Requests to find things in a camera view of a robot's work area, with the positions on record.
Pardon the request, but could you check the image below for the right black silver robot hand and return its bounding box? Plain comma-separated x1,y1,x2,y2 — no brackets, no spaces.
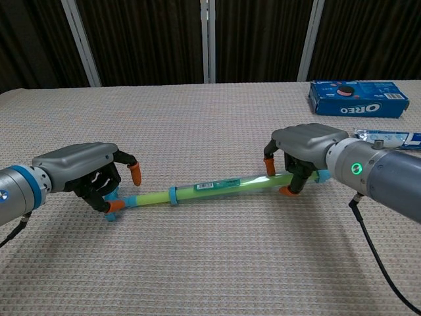
262,122,349,198

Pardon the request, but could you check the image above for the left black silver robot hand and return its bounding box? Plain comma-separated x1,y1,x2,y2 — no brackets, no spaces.
32,142,142,215

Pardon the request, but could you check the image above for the green telescoping tube toy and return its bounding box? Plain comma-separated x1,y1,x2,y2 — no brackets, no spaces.
104,173,319,222

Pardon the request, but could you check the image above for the blue Oreo cookie box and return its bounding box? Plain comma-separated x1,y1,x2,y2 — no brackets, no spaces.
308,80,410,119

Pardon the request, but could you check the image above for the silver blue snack packet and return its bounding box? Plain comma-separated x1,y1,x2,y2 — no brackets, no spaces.
349,127,421,151

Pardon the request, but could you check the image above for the black pleated screen panel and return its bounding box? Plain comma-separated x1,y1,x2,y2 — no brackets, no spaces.
76,0,205,88
215,0,312,83
0,0,89,95
307,0,421,82

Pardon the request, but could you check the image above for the beige woven tablecloth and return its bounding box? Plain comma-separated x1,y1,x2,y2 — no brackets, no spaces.
0,80,421,316

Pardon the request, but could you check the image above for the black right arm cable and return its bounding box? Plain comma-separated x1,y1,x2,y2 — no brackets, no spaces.
348,193,421,315

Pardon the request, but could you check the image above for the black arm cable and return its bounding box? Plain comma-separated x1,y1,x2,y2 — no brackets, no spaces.
348,193,421,315
0,212,33,248

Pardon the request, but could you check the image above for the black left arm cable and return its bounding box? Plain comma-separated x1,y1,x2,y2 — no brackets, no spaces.
0,212,33,248

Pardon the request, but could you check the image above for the grey metal screen post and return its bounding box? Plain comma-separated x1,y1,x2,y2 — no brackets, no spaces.
297,0,326,82
61,0,102,88
199,0,217,84

